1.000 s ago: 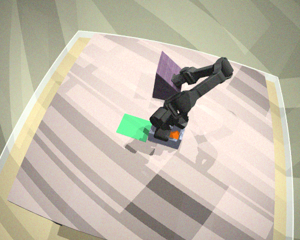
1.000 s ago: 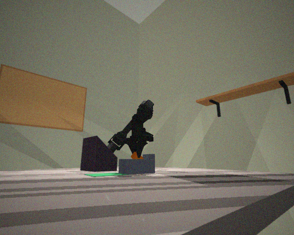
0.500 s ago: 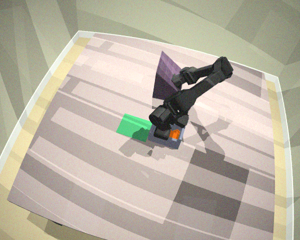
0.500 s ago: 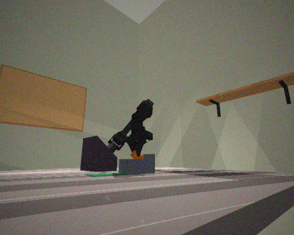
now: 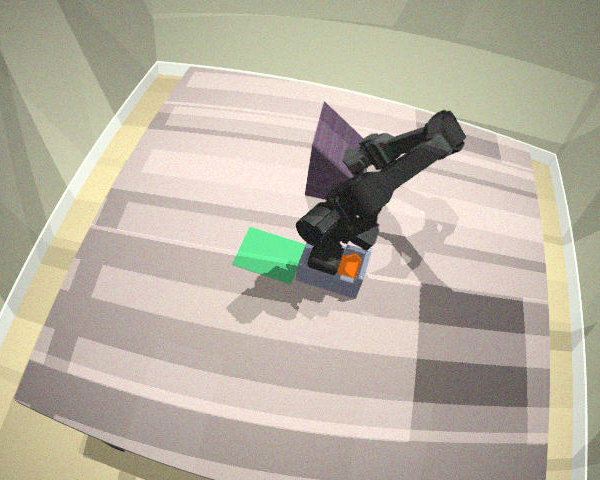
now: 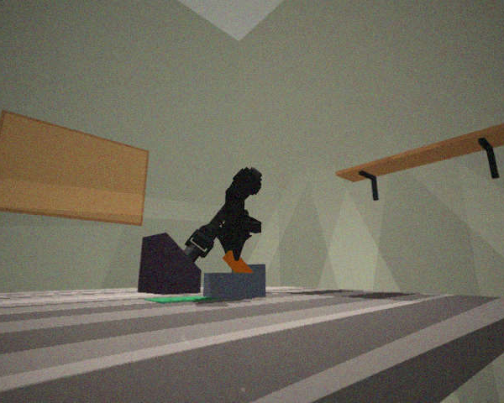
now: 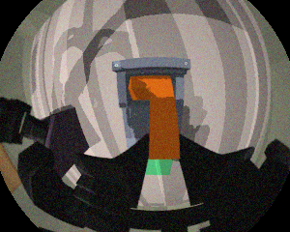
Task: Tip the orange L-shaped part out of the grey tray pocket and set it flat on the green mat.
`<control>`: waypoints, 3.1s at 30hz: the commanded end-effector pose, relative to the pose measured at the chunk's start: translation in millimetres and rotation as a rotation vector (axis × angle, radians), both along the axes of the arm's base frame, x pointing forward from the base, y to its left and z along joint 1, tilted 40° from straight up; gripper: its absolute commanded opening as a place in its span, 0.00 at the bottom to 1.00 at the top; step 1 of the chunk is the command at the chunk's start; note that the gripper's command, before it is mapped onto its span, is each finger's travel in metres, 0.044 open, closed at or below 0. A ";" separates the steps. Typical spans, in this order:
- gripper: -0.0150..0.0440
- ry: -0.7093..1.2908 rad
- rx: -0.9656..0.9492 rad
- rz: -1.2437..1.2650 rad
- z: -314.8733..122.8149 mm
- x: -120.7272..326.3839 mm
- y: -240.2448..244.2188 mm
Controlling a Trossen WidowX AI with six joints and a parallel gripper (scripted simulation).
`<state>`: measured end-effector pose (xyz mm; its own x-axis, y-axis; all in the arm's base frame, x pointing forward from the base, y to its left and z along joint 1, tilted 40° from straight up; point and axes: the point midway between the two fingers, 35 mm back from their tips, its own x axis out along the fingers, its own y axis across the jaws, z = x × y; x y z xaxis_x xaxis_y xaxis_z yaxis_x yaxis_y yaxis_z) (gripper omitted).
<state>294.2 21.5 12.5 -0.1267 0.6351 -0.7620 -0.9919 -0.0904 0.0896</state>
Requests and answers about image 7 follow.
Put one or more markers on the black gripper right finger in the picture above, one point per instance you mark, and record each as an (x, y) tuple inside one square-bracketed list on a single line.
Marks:
[(202, 168)]

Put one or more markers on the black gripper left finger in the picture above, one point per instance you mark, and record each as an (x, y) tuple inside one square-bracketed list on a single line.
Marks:
[(127, 170)]

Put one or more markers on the orange l-shaped part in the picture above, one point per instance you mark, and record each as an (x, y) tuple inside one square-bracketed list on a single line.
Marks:
[(164, 125)]

